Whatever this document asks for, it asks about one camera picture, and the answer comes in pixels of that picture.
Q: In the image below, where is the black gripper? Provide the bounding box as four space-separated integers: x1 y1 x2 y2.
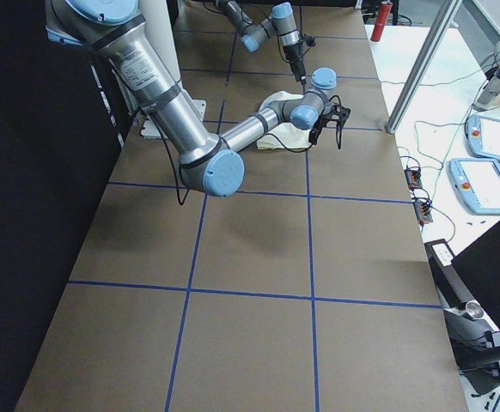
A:
308 113 332 144
284 41 306 83

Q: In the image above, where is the cream cat print shirt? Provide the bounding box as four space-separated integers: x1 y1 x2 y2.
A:
256 91 310 150

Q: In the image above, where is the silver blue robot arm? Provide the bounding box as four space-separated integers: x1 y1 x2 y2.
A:
46 1 350 197
214 1 316 88

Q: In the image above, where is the orange connector block one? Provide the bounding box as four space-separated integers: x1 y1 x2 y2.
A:
404 167 424 191

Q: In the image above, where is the red bottle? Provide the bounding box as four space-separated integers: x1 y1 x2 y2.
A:
370 0 393 42

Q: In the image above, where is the orange connector block two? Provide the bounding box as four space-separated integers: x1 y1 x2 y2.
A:
412 197 433 226

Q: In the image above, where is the near teach pendant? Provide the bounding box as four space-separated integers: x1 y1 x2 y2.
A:
448 159 500 215

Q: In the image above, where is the teach pendant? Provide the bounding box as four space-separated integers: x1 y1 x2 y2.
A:
448 159 500 215
465 114 500 162

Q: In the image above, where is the far teach pendant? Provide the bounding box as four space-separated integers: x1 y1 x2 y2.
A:
465 114 500 162

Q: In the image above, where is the black monitor with stand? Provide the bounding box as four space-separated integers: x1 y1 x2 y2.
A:
424 221 500 395

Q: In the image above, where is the aluminium frame post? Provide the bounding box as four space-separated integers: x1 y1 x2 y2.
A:
385 0 463 134

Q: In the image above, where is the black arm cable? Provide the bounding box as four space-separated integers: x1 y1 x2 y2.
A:
159 94 346 206

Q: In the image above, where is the white camera mast with base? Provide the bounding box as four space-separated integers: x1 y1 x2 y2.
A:
138 0 206 139

